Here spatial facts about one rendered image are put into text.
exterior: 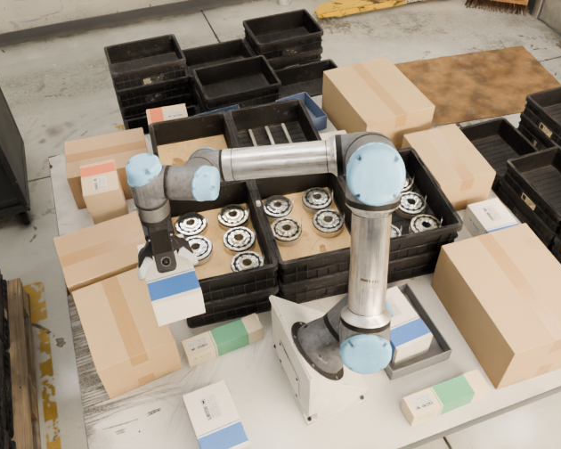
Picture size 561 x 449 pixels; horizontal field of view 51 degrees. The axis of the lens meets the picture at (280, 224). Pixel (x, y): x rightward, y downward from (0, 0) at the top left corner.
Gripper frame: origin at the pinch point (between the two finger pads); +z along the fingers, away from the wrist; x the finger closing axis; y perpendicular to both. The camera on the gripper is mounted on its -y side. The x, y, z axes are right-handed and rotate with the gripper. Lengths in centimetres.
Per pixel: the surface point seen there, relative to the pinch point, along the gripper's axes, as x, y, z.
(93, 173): 14, 68, 18
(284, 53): -98, 184, 60
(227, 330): -12.7, 1.9, 34.9
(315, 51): -117, 184, 62
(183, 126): -21, 86, 21
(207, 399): -1.2, -19.5, 32.0
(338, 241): -56, 17, 28
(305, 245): -45, 19, 28
